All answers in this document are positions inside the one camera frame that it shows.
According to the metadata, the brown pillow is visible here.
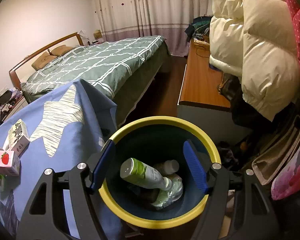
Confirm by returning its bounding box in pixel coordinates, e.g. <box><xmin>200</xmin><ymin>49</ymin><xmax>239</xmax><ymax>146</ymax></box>
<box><xmin>51</xmin><ymin>45</ymin><xmax>74</xmax><ymax>56</ymax></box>
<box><xmin>31</xmin><ymin>52</ymin><xmax>57</xmax><ymax>71</ymax></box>

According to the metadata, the yellow box on far nightstand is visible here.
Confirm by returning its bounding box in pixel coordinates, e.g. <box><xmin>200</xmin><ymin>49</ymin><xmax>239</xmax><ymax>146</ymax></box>
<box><xmin>93</xmin><ymin>29</ymin><xmax>102</xmax><ymax>40</ymax></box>

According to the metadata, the pink strawberry milk carton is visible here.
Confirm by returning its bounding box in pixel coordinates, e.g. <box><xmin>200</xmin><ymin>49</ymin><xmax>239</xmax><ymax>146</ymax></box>
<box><xmin>0</xmin><ymin>148</ymin><xmax>20</xmax><ymax>176</ymax></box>

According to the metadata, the left brown pillow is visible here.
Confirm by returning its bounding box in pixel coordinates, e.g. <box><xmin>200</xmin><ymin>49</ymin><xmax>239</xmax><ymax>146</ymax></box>
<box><xmin>31</xmin><ymin>52</ymin><xmax>57</xmax><ymax>71</ymax></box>

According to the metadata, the dark clothes pile on nightstand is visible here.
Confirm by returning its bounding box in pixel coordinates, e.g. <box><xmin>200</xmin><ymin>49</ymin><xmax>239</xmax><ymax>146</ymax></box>
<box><xmin>0</xmin><ymin>88</ymin><xmax>22</xmax><ymax>125</ymax></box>

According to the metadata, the green label bottle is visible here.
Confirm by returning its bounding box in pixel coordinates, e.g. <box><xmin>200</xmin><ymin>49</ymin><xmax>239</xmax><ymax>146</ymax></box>
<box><xmin>120</xmin><ymin>158</ymin><xmax>172</xmax><ymax>191</ymax></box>

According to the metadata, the white nightstand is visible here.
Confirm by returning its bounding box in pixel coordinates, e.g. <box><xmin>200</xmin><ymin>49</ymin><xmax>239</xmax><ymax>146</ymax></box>
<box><xmin>2</xmin><ymin>96</ymin><xmax>28</xmax><ymax>122</ymax></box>

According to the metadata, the right brown pillow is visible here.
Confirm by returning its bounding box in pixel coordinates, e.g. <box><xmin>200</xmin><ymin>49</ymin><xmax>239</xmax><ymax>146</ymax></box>
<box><xmin>51</xmin><ymin>45</ymin><xmax>74</xmax><ymax>56</ymax></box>

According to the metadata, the white pill bottle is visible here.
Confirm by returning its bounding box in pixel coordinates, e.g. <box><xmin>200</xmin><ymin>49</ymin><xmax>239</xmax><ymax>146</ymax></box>
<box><xmin>156</xmin><ymin>160</ymin><xmax>179</xmax><ymax>176</ymax></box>

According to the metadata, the pink floral bag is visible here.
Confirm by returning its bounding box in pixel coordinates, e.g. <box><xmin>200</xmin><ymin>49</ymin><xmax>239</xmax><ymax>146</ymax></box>
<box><xmin>271</xmin><ymin>147</ymin><xmax>300</xmax><ymax>200</ymax></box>

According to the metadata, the pink white curtain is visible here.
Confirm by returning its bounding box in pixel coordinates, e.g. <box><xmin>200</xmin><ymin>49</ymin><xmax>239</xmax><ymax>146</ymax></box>
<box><xmin>92</xmin><ymin>0</ymin><xmax>212</xmax><ymax>56</ymax></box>

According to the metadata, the cream puffer jacket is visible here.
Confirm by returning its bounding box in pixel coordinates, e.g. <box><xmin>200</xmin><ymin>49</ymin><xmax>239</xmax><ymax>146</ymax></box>
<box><xmin>210</xmin><ymin>0</ymin><xmax>300</xmax><ymax>121</ymax></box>

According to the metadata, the wooden low cabinet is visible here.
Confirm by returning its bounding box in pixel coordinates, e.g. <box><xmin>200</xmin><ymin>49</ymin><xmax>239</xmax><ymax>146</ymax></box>
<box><xmin>177</xmin><ymin>41</ymin><xmax>249</xmax><ymax>144</ymax></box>

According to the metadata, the green plaid duvet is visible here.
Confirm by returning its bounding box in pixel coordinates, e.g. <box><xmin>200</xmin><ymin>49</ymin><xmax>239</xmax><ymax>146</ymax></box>
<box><xmin>21</xmin><ymin>35</ymin><xmax>168</xmax><ymax>102</ymax></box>

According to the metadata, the blue star tablecloth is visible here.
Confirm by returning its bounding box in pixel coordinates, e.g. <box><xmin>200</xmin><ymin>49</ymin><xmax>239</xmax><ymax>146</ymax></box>
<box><xmin>0</xmin><ymin>79</ymin><xmax>117</xmax><ymax>239</ymax></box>

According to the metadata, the green plastic bag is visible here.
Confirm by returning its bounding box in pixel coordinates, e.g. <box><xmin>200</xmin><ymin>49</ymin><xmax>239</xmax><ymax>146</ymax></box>
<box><xmin>151</xmin><ymin>173</ymin><xmax>183</xmax><ymax>210</ymax></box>

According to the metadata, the clothes pile on cabinet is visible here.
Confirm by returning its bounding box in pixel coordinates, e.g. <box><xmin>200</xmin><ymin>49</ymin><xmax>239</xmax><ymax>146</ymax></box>
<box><xmin>185</xmin><ymin>16</ymin><xmax>212</xmax><ymax>42</ymax></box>

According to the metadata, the yellow rimmed trash bin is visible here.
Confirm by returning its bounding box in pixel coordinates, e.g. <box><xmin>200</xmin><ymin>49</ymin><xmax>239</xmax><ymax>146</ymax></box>
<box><xmin>99</xmin><ymin>116</ymin><xmax>221</xmax><ymax>229</ymax></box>

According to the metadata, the beige handbag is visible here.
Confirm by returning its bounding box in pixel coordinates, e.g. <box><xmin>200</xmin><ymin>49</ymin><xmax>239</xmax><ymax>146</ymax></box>
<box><xmin>251</xmin><ymin>115</ymin><xmax>300</xmax><ymax>186</ymax></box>

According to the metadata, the white cardboard box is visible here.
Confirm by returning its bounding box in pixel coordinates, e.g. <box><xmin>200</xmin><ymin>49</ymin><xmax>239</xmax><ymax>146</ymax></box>
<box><xmin>3</xmin><ymin>119</ymin><xmax>30</xmax><ymax>156</ymax></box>

